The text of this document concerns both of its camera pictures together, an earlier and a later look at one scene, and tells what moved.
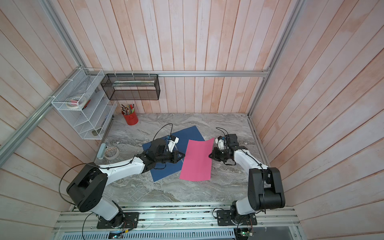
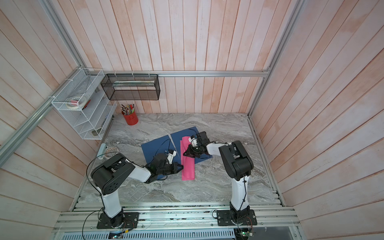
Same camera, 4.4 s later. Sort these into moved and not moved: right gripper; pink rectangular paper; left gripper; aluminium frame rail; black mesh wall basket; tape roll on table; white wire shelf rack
Moved: left gripper; pink rectangular paper; right gripper
Not moved: black mesh wall basket; white wire shelf rack; tape roll on table; aluminium frame rail
